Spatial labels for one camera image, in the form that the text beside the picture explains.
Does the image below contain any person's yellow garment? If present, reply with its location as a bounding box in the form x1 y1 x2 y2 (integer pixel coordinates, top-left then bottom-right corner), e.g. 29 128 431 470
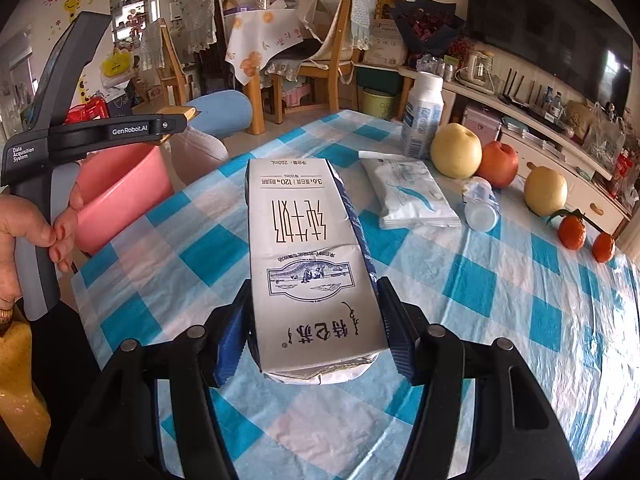
0 310 53 466

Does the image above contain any display shelf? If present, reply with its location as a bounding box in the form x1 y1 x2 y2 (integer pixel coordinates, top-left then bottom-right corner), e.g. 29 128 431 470
112 0 151 46

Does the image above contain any pink storage case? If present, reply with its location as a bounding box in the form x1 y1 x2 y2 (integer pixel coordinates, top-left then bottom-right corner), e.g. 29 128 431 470
462 105 503 142

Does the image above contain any blue round stool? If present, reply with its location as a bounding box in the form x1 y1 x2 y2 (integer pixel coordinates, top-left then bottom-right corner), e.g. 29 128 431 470
187 90 253 137

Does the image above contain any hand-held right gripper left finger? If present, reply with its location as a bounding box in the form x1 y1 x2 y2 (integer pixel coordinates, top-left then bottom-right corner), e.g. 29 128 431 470
42 280 253 480

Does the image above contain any clear plastic bag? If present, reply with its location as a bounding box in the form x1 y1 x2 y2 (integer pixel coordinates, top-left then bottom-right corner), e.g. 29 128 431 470
582 102 628 171

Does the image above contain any red apple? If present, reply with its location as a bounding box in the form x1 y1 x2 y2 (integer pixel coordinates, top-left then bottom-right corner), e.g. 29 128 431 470
480 141 520 188

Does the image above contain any blue checkered tablecloth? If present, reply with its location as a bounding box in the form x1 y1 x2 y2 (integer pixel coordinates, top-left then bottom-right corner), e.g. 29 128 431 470
70 109 640 480

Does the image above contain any dark wooden chair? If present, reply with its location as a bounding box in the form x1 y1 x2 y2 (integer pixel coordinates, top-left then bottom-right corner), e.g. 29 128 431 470
195 0 236 96

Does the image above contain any white tissue packet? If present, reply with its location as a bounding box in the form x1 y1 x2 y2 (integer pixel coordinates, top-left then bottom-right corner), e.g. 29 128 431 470
360 156 462 230

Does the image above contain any white electric kettle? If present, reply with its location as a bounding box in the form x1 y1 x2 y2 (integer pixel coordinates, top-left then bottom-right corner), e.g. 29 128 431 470
460 50 496 86

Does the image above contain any green trash bin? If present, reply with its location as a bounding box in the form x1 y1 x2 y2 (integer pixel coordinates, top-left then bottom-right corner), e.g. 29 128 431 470
361 87 398 121

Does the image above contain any white round stool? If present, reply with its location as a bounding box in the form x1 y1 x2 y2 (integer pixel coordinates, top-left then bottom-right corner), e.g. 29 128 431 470
170 127 229 186

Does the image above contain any tangerine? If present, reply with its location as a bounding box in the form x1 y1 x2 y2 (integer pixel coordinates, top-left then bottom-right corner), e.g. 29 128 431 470
592 232 616 263
557 212 587 251

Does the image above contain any black television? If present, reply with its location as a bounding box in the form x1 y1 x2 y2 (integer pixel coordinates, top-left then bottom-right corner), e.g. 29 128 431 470
465 0 636 111

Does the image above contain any yellow apple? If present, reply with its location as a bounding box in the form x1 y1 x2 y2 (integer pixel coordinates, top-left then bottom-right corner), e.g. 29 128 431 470
430 122 483 179

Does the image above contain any wooden chair with lace cover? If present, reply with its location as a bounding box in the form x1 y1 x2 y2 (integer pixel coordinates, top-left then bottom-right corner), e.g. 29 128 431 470
140 17 193 106

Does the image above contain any red gift box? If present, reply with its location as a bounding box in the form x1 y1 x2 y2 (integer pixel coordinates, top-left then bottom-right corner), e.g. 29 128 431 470
67 97 108 121

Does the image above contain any white milk carton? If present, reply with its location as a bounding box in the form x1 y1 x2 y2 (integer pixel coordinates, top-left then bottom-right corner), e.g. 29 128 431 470
245 157 391 387

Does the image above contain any person's left hand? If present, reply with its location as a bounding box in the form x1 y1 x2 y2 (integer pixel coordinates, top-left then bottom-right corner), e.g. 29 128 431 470
0 182 85 311

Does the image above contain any yellow bag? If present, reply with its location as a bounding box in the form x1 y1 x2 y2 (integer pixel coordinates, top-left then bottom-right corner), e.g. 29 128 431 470
101 49 133 78

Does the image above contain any tall white milk bottle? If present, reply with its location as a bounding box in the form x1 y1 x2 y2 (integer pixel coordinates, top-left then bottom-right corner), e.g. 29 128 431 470
400 71 446 158

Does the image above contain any pack of small bottles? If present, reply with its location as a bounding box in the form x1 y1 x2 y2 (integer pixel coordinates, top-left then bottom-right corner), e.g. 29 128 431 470
417 52 461 81

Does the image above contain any wooden chair with cushion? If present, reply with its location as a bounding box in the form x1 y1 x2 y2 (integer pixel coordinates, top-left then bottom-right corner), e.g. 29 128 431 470
250 0 366 136

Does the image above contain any dark green storage box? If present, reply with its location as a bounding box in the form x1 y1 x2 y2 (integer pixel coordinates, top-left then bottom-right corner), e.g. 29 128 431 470
355 62 402 95

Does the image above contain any small white yogurt bottle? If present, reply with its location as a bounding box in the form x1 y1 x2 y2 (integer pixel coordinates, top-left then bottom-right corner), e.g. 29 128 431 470
462 176 501 232

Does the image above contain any cream television cabinet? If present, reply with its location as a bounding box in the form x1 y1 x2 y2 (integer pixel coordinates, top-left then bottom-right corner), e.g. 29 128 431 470
400 65 632 241

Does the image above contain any dark flower bouquet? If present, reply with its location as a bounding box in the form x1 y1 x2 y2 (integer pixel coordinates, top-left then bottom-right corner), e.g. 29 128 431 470
390 0 468 58

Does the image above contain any tan packet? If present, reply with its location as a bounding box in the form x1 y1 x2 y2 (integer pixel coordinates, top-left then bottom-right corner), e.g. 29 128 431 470
152 106 198 147

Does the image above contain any pink plastic basin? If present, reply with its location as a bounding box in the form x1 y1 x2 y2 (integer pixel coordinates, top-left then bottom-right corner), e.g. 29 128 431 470
75 142 176 256

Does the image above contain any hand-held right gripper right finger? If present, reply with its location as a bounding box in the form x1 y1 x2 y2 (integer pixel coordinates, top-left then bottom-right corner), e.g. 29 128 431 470
375 275 581 480

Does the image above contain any dining table with white cloth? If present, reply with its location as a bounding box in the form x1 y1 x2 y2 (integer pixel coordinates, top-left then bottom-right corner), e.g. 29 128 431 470
225 7 306 86

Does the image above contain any yellow pear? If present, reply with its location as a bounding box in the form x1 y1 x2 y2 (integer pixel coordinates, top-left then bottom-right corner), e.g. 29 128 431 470
523 165 569 217

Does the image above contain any black router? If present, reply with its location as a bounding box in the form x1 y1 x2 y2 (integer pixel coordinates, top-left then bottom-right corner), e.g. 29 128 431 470
500 67 543 108

